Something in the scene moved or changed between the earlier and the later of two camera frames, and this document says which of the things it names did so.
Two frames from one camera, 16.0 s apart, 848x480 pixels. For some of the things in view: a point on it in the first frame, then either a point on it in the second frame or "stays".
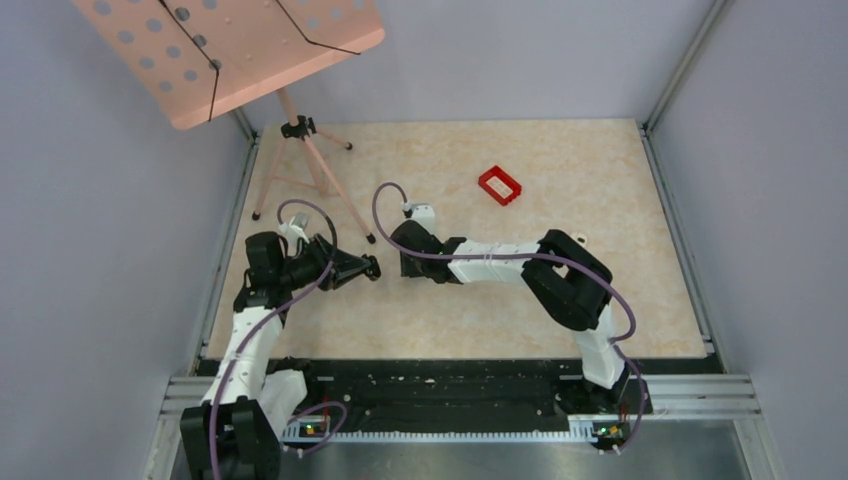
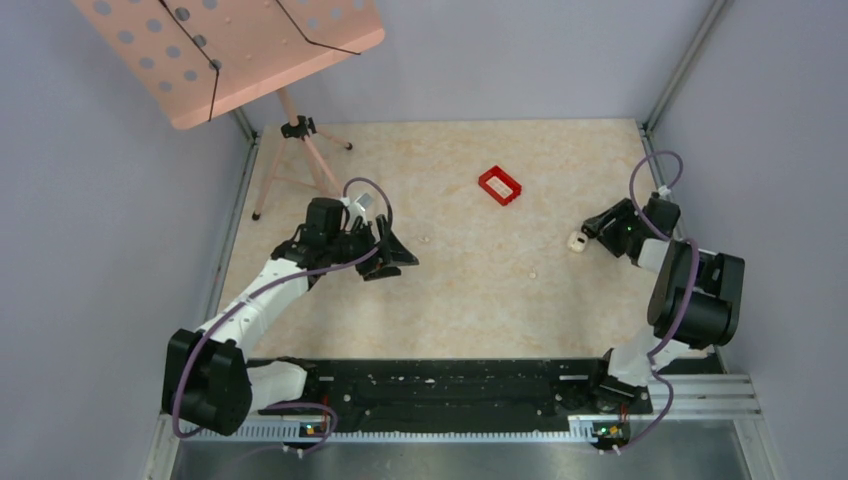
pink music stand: x=196 y=57 stays
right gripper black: x=408 y=270 to x=623 y=211
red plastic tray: x=500 y=186 stays
